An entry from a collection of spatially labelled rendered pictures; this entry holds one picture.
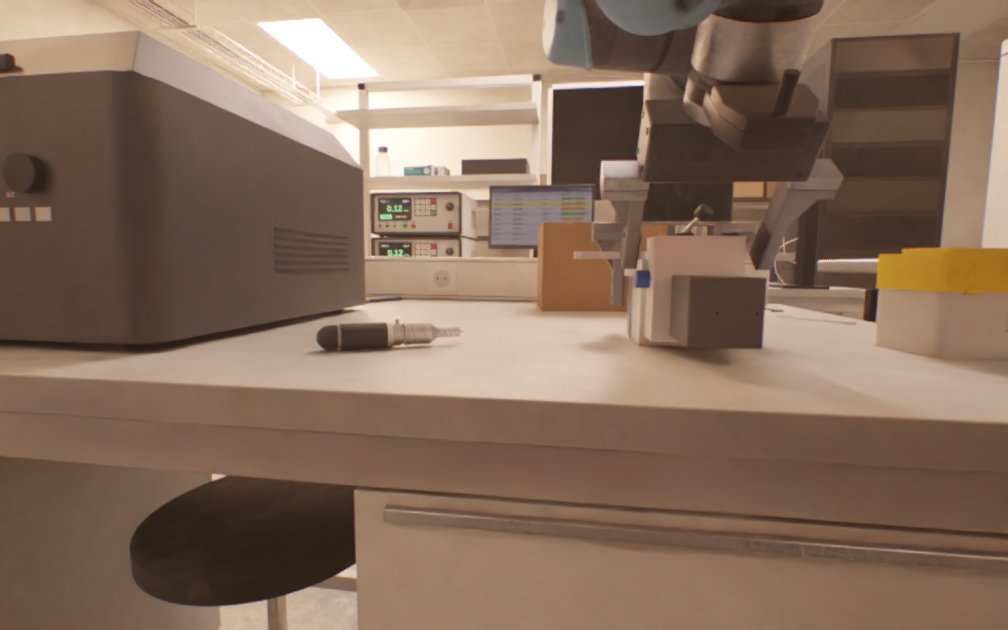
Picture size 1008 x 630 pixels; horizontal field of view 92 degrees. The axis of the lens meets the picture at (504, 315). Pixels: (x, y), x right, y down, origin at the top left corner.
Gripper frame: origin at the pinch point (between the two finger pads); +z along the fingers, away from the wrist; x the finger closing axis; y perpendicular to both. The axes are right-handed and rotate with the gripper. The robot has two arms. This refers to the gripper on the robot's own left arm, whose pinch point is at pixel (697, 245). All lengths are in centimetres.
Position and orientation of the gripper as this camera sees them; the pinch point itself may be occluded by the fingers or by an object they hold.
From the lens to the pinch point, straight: 51.4
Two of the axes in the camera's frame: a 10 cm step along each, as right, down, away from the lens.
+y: 0.9, -7.2, 6.9
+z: 0.7, 7.0, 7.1
